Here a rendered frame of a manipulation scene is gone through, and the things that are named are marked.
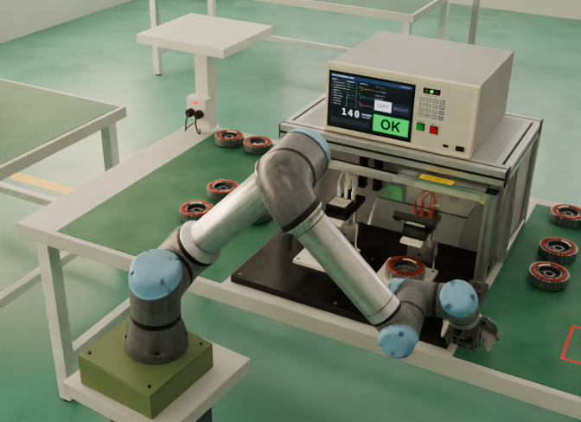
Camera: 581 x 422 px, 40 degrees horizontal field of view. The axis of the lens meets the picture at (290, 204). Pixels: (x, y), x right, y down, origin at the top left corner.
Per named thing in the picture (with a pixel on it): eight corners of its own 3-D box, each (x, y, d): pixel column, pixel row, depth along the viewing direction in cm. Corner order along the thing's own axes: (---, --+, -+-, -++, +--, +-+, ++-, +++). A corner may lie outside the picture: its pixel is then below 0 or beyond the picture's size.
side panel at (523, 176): (503, 263, 239) (519, 165, 224) (493, 260, 240) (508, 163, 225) (525, 223, 261) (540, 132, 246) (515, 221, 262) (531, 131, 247)
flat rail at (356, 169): (489, 205, 215) (491, 195, 214) (286, 158, 240) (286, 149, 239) (491, 203, 216) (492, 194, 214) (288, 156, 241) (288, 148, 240)
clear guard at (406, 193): (457, 248, 196) (460, 226, 193) (367, 225, 206) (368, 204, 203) (493, 195, 222) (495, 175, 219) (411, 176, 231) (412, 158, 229)
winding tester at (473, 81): (469, 160, 216) (479, 87, 206) (323, 129, 234) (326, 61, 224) (506, 114, 247) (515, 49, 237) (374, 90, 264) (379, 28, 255)
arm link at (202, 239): (135, 267, 189) (285, 137, 159) (164, 237, 202) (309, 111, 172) (170, 303, 191) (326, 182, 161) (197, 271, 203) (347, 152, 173)
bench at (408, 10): (404, 127, 532) (413, 15, 497) (147, 75, 617) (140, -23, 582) (446, 87, 603) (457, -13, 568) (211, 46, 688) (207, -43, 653)
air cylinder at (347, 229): (354, 242, 244) (355, 226, 242) (332, 237, 247) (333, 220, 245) (361, 235, 248) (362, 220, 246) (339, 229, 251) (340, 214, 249)
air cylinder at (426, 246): (430, 263, 234) (432, 246, 232) (406, 257, 237) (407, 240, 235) (436, 255, 238) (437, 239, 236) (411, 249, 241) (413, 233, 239)
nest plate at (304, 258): (339, 276, 227) (339, 272, 227) (292, 263, 233) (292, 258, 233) (360, 252, 239) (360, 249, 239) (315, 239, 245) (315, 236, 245)
